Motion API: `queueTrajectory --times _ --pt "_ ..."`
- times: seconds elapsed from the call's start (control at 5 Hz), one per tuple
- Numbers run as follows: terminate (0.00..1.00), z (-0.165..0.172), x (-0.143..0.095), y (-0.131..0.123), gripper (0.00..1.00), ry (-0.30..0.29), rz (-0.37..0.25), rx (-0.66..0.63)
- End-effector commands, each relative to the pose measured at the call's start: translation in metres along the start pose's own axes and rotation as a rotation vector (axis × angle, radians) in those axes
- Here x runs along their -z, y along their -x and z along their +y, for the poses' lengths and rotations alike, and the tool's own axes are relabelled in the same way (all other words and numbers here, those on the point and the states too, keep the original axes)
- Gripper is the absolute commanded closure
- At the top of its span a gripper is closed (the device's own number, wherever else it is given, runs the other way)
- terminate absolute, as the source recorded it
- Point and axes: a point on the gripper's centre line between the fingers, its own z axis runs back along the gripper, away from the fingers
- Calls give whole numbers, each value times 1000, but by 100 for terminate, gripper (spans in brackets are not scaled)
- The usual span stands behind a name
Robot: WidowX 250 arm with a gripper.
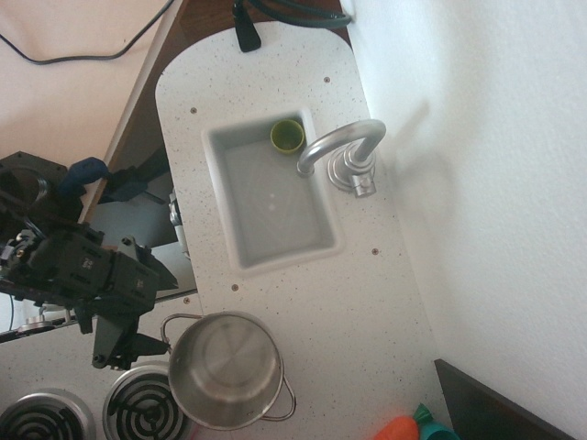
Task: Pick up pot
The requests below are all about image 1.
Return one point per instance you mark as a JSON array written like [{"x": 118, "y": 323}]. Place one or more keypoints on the teal plastic toy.
[{"x": 429, "y": 428}]

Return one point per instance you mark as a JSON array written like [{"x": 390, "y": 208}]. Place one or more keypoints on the stainless steel pot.
[{"x": 226, "y": 371}]

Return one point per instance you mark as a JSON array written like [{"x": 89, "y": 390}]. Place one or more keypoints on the silver toy faucet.
[{"x": 351, "y": 163}]

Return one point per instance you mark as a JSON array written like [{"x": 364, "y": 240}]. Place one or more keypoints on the dark brown board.
[{"x": 478, "y": 412}]

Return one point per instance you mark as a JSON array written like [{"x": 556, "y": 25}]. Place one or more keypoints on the black strap clip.
[{"x": 247, "y": 35}]

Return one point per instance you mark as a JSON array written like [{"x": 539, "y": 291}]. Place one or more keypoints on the grey sink basin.
[{"x": 271, "y": 217}]

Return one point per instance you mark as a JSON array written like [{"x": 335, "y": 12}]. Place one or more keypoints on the blue clamp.
[{"x": 80, "y": 174}]

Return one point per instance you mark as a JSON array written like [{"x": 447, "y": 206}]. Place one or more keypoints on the wooden table edge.
[{"x": 138, "y": 133}]

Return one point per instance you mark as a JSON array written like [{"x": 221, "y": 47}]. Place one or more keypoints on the orange toy carrot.
[{"x": 399, "y": 428}]

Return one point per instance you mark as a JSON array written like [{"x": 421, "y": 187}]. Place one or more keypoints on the green plastic cup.
[{"x": 287, "y": 136}]

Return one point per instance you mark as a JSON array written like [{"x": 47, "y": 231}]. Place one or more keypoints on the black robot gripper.
[{"x": 74, "y": 271}]

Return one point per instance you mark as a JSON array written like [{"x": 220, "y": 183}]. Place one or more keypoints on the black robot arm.
[{"x": 31, "y": 212}]

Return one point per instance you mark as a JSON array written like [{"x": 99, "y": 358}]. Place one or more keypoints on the right coil stove burner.
[{"x": 140, "y": 405}]

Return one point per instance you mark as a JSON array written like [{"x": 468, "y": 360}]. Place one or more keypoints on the left coil stove burner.
[{"x": 48, "y": 414}]

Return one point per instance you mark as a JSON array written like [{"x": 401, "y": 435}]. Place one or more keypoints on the white speckled toy counter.
[{"x": 351, "y": 327}]

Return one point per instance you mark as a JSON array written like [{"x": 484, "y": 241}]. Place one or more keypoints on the coil stove burner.
[
  {"x": 48, "y": 414},
  {"x": 140, "y": 405}
]

